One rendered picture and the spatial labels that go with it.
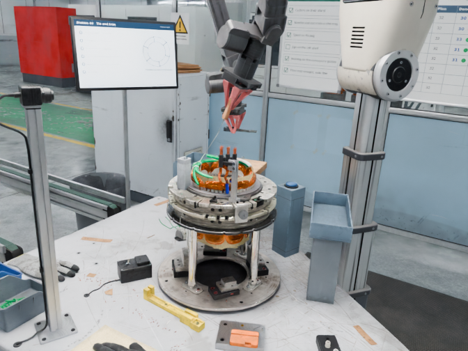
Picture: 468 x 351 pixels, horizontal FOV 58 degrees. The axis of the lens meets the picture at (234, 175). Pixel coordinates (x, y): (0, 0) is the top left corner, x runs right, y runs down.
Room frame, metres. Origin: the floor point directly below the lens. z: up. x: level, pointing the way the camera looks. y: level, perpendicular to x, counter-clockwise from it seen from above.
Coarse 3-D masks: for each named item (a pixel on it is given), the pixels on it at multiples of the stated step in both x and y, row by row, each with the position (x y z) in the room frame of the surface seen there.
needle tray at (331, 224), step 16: (320, 192) 1.23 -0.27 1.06; (320, 208) 1.19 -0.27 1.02; (336, 208) 1.20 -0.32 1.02; (320, 224) 0.99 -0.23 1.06; (336, 224) 1.08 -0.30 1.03; (320, 240) 1.06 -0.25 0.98; (336, 240) 0.98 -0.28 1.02; (320, 256) 1.06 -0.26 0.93; (336, 256) 1.05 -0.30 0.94; (320, 272) 1.06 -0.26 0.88; (336, 272) 1.05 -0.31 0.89; (320, 288) 1.06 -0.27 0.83
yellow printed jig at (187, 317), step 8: (144, 288) 1.04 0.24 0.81; (152, 288) 1.04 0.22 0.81; (144, 296) 1.03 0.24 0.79; (152, 296) 1.04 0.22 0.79; (160, 304) 1.00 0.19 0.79; (168, 304) 1.00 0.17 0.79; (176, 312) 0.96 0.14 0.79; (184, 312) 0.97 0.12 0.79; (192, 312) 0.95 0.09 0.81; (184, 320) 0.93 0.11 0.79; (192, 320) 0.92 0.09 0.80; (200, 320) 0.92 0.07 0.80; (192, 328) 0.91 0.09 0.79; (200, 328) 0.90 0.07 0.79
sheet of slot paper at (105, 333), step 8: (104, 328) 0.90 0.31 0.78; (112, 328) 0.90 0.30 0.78; (96, 336) 0.87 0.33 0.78; (104, 336) 0.87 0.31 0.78; (112, 336) 0.87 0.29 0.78; (120, 336) 0.87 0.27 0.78; (128, 336) 0.87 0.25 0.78; (80, 344) 0.84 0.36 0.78; (88, 344) 0.84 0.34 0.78; (120, 344) 0.84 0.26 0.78; (128, 344) 0.84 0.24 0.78; (144, 344) 0.85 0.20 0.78
